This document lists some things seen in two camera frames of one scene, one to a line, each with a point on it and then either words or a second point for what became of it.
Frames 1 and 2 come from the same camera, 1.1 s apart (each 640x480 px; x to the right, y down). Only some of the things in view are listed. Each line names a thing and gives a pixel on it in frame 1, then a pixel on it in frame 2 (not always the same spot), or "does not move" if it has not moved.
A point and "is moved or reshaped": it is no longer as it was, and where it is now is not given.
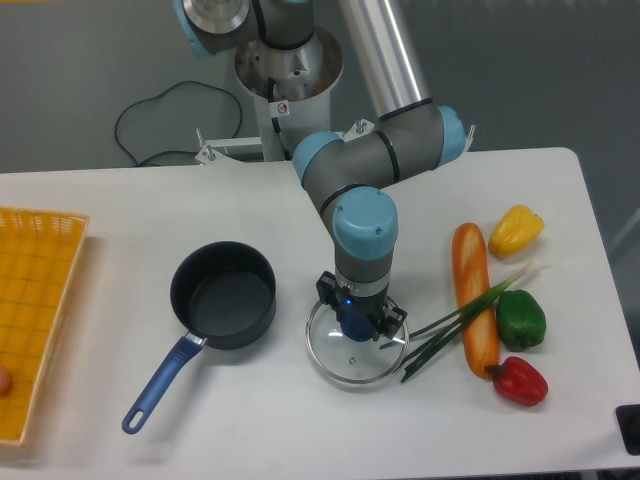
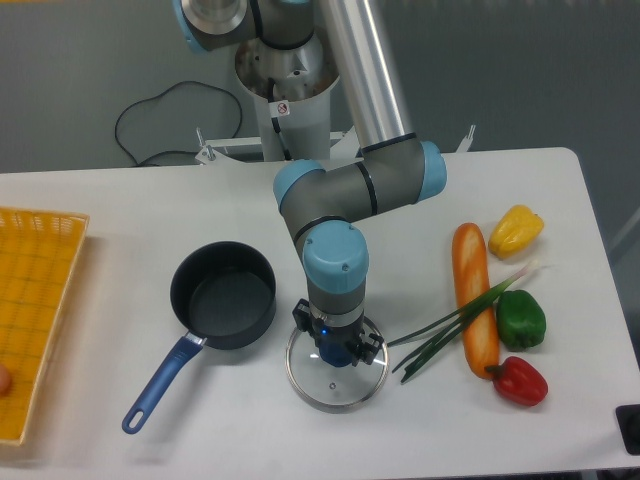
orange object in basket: (5, 380) does not move
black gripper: (342, 300) to (349, 333)
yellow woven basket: (40, 253) does not move
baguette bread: (471, 282) does not move
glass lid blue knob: (349, 361) is moved or reshaped
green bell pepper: (521, 319) does not move
